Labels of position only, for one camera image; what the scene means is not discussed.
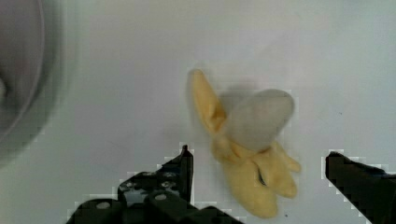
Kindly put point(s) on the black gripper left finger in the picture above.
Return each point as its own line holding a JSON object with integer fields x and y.
{"x": 159, "y": 197}

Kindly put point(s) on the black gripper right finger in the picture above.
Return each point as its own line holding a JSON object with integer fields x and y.
{"x": 371, "y": 190}

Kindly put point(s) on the grey round plate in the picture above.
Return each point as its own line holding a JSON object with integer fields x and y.
{"x": 31, "y": 71}

